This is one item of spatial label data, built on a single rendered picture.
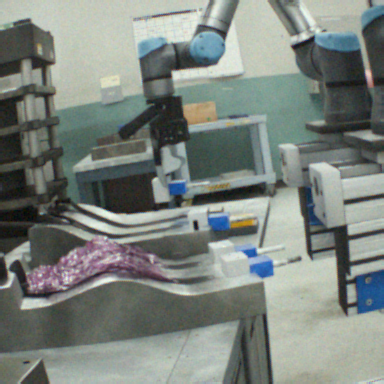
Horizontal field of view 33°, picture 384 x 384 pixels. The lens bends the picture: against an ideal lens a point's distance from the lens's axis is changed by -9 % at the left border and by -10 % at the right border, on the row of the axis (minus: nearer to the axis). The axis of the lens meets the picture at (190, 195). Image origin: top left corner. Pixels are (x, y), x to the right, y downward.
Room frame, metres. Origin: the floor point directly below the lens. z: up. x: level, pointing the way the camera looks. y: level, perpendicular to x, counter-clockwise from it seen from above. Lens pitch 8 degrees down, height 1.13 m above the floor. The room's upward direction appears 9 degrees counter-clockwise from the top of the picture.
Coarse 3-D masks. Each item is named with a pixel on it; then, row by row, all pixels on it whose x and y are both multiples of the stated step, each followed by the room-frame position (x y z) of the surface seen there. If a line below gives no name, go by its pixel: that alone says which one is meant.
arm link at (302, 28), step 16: (272, 0) 1.71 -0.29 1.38; (288, 0) 1.69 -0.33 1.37; (288, 16) 1.70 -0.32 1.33; (304, 16) 1.70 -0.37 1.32; (288, 32) 1.74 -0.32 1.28; (304, 32) 1.70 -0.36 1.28; (320, 32) 1.69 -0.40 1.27; (304, 48) 1.70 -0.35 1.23; (304, 64) 1.73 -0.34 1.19; (320, 80) 1.74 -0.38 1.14
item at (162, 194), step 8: (168, 176) 1.68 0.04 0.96; (160, 184) 1.64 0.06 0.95; (168, 184) 1.65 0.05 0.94; (176, 184) 1.64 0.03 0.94; (184, 184) 1.64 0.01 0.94; (192, 184) 1.65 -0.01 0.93; (200, 184) 1.65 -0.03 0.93; (208, 184) 1.65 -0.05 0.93; (160, 192) 1.65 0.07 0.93; (168, 192) 1.64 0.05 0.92; (176, 192) 1.64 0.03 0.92; (184, 192) 1.64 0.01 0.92; (160, 200) 1.65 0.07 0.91; (168, 200) 1.64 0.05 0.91
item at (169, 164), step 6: (156, 150) 1.63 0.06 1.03; (162, 150) 1.64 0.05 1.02; (168, 150) 1.63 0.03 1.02; (162, 156) 1.64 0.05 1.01; (168, 156) 1.63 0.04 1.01; (162, 162) 1.63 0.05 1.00; (168, 162) 1.63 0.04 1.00; (174, 162) 1.63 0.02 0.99; (180, 162) 1.62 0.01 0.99; (156, 168) 1.62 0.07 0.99; (162, 168) 1.62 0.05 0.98; (168, 168) 1.63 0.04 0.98; (174, 168) 1.62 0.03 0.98; (162, 174) 1.62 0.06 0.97; (162, 180) 1.63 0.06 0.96
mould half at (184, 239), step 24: (72, 216) 1.46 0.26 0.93; (168, 216) 1.54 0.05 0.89; (48, 240) 1.34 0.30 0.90; (72, 240) 1.34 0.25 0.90; (120, 240) 1.35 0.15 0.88; (144, 240) 1.31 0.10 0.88; (168, 240) 1.30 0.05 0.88; (192, 240) 1.29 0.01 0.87; (216, 240) 1.36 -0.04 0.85; (48, 264) 1.35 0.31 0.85
